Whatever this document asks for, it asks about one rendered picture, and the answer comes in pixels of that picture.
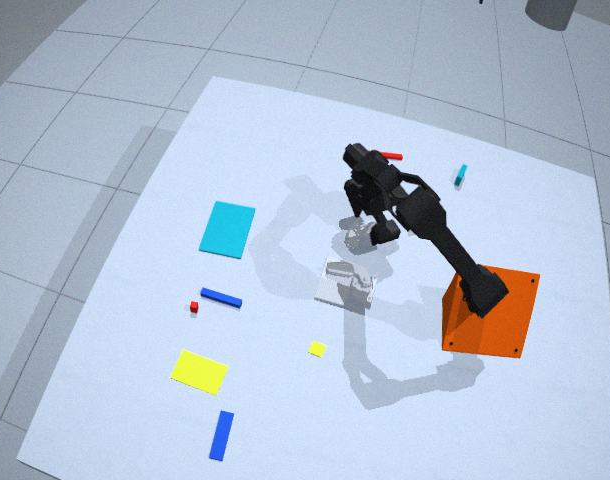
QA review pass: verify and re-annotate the yellow square tile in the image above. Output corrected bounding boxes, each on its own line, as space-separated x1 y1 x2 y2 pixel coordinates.
308 341 327 358

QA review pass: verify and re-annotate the yellow flat rectangular plate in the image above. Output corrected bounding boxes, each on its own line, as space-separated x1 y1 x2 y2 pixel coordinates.
170 349 228 396

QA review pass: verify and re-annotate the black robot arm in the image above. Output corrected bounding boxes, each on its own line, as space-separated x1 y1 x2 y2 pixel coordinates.
342 142 509 319

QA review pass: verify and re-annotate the teal flat rectangular plate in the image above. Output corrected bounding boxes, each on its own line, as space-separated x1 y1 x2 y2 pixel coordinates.
198 201 255 259

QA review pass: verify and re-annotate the red thin bar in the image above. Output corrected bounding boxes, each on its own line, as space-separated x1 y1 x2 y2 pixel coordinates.
380 151 403 160

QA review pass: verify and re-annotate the small teal cube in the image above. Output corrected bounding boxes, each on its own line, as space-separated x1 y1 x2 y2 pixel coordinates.
454 164 468 187

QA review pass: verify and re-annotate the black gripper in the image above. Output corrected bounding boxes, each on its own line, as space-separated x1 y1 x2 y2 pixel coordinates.
344 179 401 246

